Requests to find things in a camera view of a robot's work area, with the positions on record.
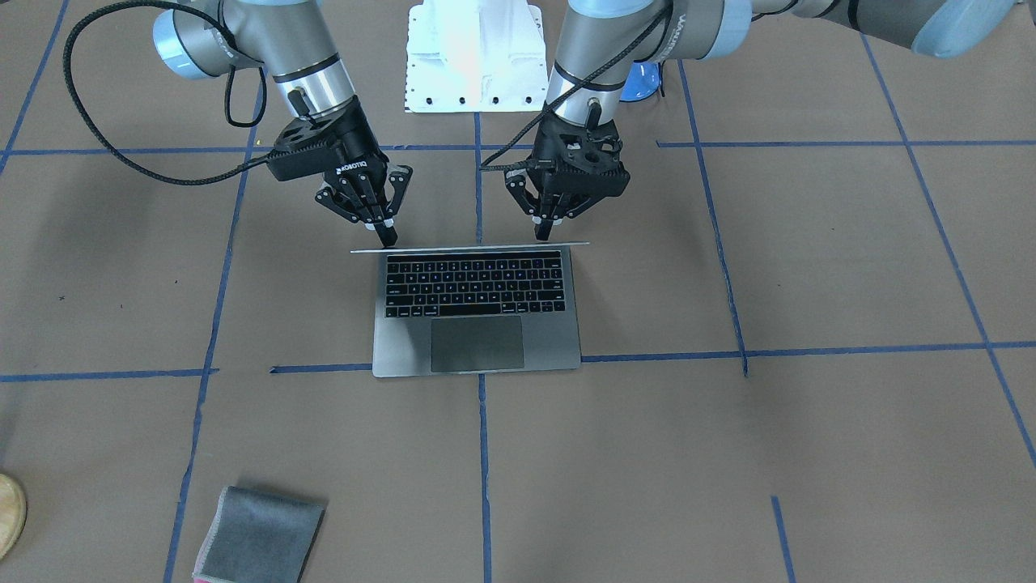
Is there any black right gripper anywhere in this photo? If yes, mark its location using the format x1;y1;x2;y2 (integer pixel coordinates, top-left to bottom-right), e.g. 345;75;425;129
315;97;412;247

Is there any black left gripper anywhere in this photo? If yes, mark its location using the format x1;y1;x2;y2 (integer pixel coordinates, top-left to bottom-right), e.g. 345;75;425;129
503;112;624;242

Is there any silver grey laptop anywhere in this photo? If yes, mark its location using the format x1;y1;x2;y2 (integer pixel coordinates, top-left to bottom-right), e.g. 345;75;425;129
372;242;582;379

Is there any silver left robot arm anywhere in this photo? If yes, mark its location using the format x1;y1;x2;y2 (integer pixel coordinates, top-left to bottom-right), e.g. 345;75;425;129
500;1;1013;242

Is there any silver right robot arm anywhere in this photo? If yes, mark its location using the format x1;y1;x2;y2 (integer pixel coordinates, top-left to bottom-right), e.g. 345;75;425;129
153;1;412;247

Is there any blue desk lamp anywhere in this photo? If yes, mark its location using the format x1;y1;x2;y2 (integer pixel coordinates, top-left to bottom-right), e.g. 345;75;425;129
618;62;665;103

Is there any grey folded cloth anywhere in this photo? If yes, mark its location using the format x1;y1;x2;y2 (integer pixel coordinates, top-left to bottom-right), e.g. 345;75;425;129
192;486;325;582

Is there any wooden mug tree stand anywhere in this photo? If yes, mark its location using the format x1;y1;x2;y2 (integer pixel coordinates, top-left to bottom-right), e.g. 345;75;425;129
1;472;28;560

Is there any black braided cable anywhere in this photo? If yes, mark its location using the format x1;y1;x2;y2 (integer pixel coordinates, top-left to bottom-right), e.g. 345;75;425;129
479;0;673;172
63;0;280;187

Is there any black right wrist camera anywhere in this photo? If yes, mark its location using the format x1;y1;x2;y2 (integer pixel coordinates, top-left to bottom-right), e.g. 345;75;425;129
265;118;346;181

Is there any white camera mast with base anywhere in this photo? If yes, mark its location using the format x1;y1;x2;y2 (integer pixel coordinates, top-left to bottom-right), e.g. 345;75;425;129
404;1;549;113

